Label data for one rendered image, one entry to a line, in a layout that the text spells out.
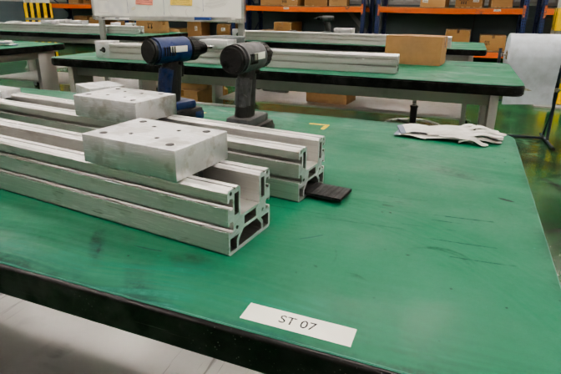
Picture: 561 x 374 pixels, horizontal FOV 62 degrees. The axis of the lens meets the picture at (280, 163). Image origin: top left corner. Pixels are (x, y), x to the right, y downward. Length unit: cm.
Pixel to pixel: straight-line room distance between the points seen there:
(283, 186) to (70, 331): 91
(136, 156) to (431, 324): 39
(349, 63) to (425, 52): 54
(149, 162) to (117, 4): 394
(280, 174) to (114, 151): 25
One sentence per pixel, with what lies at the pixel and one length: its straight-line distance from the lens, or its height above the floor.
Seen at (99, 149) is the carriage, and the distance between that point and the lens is 66.
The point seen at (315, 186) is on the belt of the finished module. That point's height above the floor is 79.
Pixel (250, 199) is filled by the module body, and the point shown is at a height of 83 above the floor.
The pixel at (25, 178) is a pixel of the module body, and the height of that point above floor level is 81.
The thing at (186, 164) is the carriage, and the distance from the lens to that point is 59.
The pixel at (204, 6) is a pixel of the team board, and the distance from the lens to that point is 401.
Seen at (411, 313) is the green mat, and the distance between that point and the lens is 50.
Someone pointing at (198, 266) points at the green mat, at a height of 78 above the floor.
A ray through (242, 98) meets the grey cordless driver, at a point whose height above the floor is 89.
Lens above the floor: 107
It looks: 18 degrees down
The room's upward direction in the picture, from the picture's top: 1 degrees clockwise
